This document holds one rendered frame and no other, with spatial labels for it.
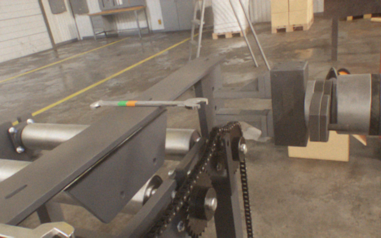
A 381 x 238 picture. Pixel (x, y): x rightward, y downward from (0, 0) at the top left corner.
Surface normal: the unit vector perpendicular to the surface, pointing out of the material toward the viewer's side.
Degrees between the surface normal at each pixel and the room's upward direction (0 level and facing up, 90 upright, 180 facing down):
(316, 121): 90
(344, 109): 79
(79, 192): 90
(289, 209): 0
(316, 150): 90
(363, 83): 31
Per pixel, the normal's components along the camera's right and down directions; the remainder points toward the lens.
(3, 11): 0.91, 0.03
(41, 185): -0.14, -0.92
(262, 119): -0.40, 0.40
